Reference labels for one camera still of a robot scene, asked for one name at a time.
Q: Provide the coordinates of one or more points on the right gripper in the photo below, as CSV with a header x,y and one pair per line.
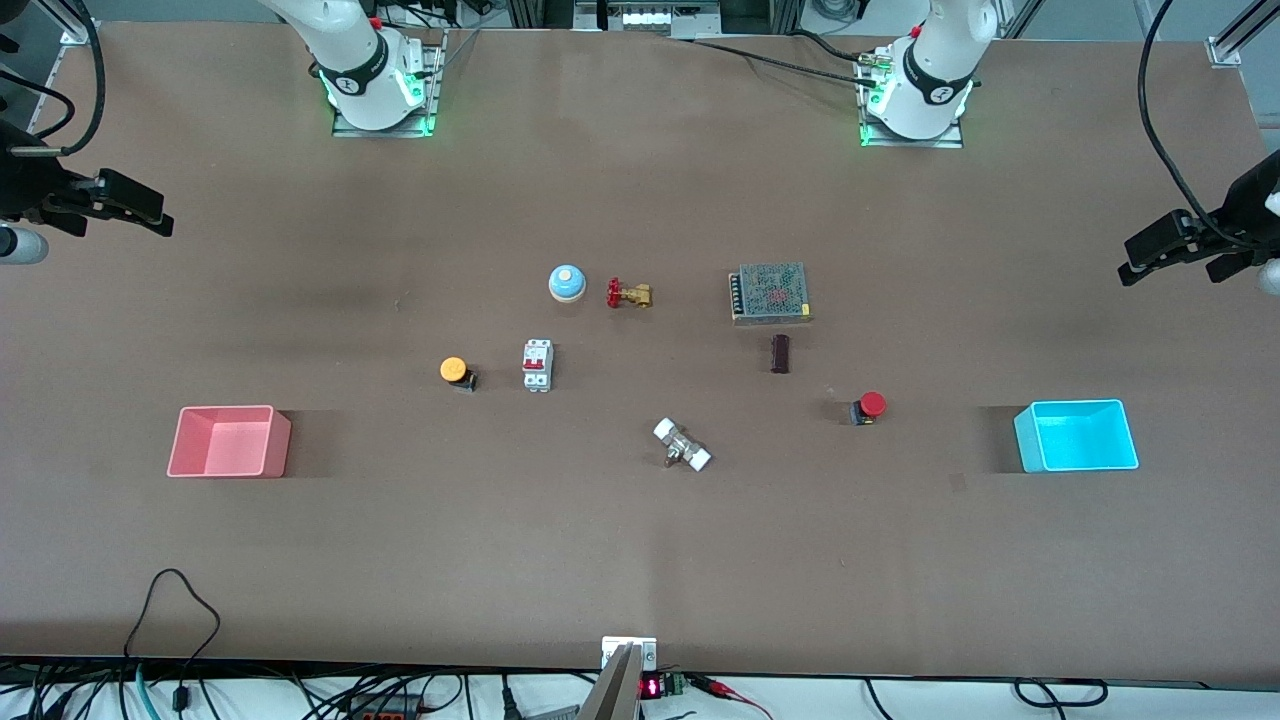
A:
x,y
25,185

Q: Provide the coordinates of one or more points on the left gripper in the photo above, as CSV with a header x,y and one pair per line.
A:
x,y
1243,203

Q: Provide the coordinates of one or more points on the yellow push button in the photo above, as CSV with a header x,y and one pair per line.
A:
x,y
453,369

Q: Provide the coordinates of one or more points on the red push button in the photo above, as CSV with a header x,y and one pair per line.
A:
x,y
872,404

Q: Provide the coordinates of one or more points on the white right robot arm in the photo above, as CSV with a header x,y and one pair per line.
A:
x,y
350,40

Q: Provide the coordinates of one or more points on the cyan plastic box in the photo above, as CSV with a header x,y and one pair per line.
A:
x,y
1080,445

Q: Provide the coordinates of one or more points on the pink plastic box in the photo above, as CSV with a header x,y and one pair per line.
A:
x,y
230,455

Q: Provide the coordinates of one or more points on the dark brown rectangular block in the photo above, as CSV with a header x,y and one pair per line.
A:
x,y
780,354

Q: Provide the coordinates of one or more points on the metal mesh power supply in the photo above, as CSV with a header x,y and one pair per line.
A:
x,y
770,292

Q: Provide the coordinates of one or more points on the white circuit breaker red switches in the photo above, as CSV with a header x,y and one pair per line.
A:
x,y
537,365

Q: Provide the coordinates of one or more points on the blue round bell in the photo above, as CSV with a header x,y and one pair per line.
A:
x,y
567,282

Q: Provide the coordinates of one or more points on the white lit control unit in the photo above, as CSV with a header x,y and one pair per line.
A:
x,y
650,18

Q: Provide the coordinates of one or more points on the metal fitting white caps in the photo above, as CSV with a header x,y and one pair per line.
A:
x,y
682,446

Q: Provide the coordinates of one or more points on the black power strip orange sockets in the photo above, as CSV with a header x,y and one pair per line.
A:
x,y
385,712

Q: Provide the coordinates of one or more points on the red clip lead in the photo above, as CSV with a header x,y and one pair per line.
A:
x,y
722,688

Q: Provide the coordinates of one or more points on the red LED display module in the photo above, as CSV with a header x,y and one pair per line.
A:
x,y
650,687

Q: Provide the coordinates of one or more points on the aluminium frame profile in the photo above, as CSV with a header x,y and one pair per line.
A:
x,y
75,30
1230,45

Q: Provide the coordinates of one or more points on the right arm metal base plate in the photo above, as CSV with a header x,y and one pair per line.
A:
x,y
390,131

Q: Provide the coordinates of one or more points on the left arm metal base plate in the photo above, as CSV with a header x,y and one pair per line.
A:
x,y
915,143

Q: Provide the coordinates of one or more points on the silver camera mount bracket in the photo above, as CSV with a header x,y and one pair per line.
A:
x,y
612,650

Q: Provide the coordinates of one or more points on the grey camera pole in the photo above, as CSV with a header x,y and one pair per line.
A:
x,y
612,695

